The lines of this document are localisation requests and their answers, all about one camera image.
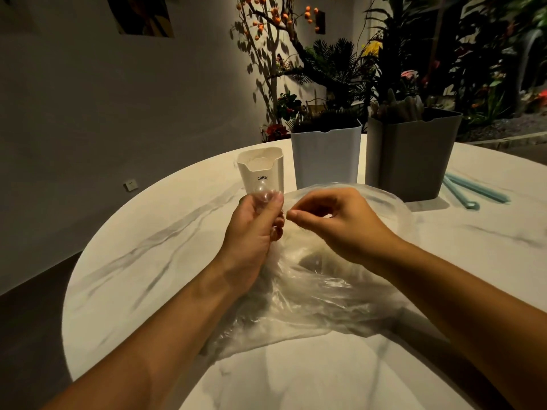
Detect person's left forearm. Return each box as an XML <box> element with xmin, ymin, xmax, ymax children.
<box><xmin>43</xmin><ymin>258</ymin><xmax>257</xmax><ymax>410</ymax></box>

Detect person's right hand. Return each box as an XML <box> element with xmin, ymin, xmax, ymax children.
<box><xmin>286</xmin><ymin>187</ymin><xmax>404</xmax><ymax>276</ymax></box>

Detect bundle of pale wooden cutlery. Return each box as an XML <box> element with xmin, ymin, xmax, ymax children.
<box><xmin>368</xmin><ymin>89</ymin><xmax>429</xmax><ymax>125</ymax></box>

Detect grey plastic bin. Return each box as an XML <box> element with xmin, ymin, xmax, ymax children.
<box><xmin>364</xmin><ymin>107</ymin><xmax>464</xmax><ymax>204</ymax></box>

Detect red flower plant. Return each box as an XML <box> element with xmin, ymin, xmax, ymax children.
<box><xmin>262</xmin><ymin>124</ymin><xmax>292</xmax><ymax>142</ymax></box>

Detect small clear plastic spoon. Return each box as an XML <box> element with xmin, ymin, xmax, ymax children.
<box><xmin>254</xmin><ymin>185</ymin><xmax>285</xmax><ymax>243</ymax></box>

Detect white plastic bin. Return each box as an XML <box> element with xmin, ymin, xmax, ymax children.
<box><xmin>290</xmin><ymin>119</ymin><xmax>363</xmax><ymax>191</ymax></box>

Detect clear plastic bag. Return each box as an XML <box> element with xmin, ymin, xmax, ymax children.
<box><xmin>201</xmin><ymin>183</ymin><xmax>423</xmax><ymax>364</ymax></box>

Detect bundle of black cutlery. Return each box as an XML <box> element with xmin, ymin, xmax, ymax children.
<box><xmin>292</xmin><ymin>110</ymin><xmax>362</xmax><ymax>134</ymax></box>

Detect branch tree with orange fruit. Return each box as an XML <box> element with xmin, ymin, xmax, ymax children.
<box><xmin>230</xmin><ymin>0</ymin><xmax>339</xmax><ymax>141</ymax></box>

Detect dark leafy garden plants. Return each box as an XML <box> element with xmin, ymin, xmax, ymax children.
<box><xmin>363</xmin><ymin>0</ymin><xmax>547</xmax><ymax>138</ymax></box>

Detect small white plastic container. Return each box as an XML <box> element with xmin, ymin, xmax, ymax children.
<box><xmin>236</xmin><ymin>147</ymin><xmax>285</xmax><ymax>198</ymax></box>

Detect stone garden kerb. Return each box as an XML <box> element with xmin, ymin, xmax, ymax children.
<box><xmin>465</xmin><ymin>131</ymin><xmax>547</xmax><ymax>151</ymax></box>

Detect dark wall poster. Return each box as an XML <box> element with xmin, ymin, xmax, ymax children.
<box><xmin>105</xmin><ymin>0</ymin><xmax>175</xmax><ymax>39</ymax></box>

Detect person's right forearm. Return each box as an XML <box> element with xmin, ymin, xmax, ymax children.
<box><xmin>370</xmin><ymin>239</ymin><xmax>547</xmax><ymax>410</ymax></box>

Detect light blue wrapped straw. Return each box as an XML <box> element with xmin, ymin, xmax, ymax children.
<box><xmin>442</xmin><ymin>175</ymin><xmax>481</xmax><ymax>211</ymax></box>
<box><xmin>446</xmin><ymin>172</ymin><xmax>512</xmax><ymax>205</ymax></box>

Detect person's left hand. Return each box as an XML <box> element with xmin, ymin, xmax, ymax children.
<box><xmin>215</xmin><ymin>191</ymin><xmax>286</xmax><ymax>292</ymax></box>

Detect green palm plant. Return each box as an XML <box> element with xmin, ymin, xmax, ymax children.
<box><xmin>294</xmin><ymin>37</ymin><xmax>379</xmax><ymax>121</ymax></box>

